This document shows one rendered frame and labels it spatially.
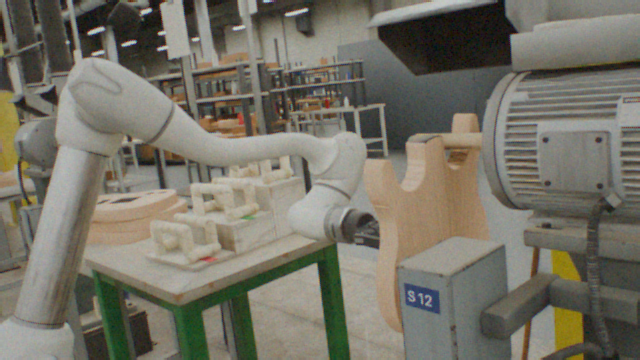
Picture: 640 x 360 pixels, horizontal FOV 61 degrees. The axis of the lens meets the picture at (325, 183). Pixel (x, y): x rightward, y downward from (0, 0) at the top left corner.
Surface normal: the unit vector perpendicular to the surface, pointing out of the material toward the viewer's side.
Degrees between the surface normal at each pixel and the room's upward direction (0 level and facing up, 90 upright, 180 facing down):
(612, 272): 107
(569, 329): 90
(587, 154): 90
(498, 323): 90
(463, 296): 90
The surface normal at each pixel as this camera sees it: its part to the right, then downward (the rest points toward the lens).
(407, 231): 0.70, 0.09
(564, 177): -0.72, 0.22
